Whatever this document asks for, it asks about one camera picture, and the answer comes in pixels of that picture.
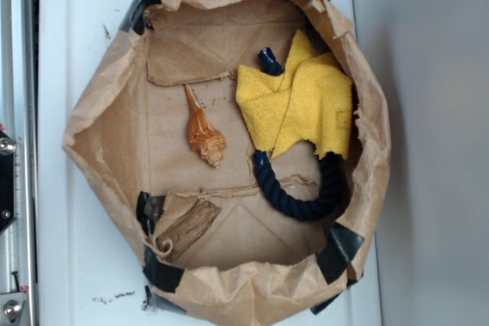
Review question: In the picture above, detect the black tape lower right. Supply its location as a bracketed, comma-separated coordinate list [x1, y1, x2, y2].
[309, 221, 366, 315]

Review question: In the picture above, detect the black bracket with bolts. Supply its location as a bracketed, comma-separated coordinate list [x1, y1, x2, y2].
[0, 131, 17, 234]

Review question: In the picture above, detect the black tape inside bag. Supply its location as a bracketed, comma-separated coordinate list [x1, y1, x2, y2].
[136, 192, 166, 235]

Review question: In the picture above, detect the yellow microfiber cloth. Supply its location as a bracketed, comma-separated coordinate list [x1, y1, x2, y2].
[236, 31, 353, 158]

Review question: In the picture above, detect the brown paper bag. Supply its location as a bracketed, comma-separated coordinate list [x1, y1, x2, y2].
[63, 0, 391, 325]

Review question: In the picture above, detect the brown wood piece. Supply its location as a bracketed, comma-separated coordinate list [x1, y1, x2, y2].
[156, 199, 222, 262]

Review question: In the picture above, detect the black tape upper left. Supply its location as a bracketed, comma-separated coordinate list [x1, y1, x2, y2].
[119, 0, 162, 35]

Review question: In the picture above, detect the metal corner bracket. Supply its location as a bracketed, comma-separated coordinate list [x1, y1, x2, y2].
[0, 292, 30, 326]

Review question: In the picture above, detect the dark blue rope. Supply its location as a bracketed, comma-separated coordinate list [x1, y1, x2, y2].
[252, 47, 345, 222]

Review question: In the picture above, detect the black tape lower left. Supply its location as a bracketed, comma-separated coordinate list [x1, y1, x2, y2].
[143, 246, 187, 315]

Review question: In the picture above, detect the aluminium frame rail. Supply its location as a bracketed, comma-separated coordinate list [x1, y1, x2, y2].
[1, 0, 39, 325]

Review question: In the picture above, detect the orange spiral seashell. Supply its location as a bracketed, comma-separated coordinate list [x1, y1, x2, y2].
[184, 84, 227, 168]

